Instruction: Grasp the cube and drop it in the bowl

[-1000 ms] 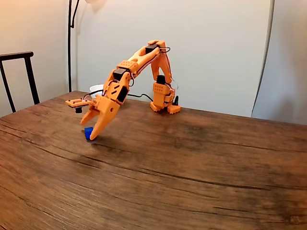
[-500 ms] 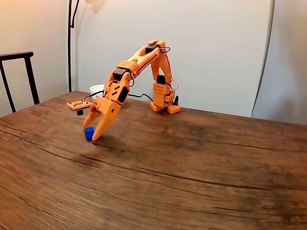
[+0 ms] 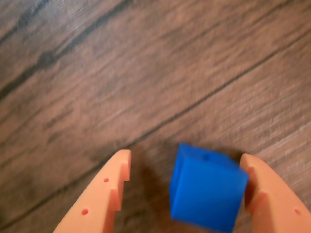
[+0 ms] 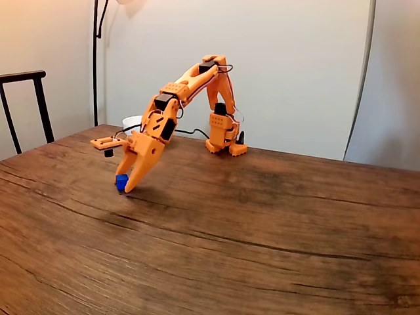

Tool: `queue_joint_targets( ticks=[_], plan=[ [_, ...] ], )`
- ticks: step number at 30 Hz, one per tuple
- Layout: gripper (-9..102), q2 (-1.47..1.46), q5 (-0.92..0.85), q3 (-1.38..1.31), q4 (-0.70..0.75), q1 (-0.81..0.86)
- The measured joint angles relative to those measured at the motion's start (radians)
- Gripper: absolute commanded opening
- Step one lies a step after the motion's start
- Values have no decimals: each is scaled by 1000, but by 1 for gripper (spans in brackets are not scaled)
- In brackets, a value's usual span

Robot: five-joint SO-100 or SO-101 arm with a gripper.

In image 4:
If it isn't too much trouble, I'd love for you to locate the black cable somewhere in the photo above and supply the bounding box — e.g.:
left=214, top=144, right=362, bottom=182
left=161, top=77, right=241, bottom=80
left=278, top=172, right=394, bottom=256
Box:
left=173, top=127, right=213, bottom=142

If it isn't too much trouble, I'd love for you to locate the white bowl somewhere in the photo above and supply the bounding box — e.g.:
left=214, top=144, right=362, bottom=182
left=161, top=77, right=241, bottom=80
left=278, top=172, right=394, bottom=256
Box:
left=121, top=115, right=145, bottom=133

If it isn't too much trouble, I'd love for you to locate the black floor lamp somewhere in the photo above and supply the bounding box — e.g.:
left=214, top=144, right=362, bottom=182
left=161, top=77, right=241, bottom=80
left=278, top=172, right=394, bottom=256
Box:
left=92, top=0, right=148, bottom=127

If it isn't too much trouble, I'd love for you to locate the orange camera mount with camera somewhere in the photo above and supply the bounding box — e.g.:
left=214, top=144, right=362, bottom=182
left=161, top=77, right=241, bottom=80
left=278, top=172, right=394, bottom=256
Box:
left=90, top=135, right=128, bottom=159

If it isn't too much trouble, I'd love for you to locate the blue cube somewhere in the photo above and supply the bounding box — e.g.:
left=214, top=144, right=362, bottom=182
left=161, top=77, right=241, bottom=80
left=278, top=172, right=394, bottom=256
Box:
left=115, top=174, right=130, bottom=193

